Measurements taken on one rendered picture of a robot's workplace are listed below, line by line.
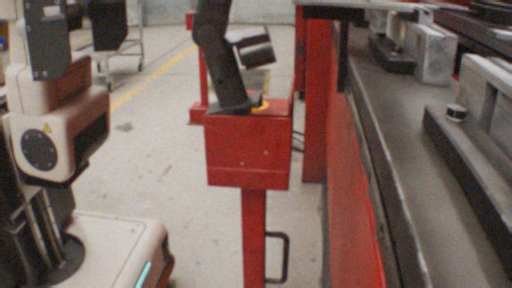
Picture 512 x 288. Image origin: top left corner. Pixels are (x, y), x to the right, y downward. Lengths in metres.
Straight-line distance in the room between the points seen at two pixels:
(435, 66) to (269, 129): 0.32
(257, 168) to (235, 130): 0.09
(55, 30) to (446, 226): 0.67
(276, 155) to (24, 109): 0.53
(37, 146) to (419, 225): 0.76
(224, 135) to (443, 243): 0.49
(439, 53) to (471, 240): 0.46
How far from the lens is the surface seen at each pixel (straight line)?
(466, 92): 0.54
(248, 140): 0.71
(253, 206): 0.86
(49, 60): 0.77
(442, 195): 0.38
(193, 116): 2.80
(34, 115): 0.86
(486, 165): 0.38
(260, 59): 0.69
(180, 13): 8.22
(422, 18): 0.84
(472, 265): 0.30
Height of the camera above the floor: 1.06
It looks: 25 degrees down
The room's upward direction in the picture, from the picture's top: straight up
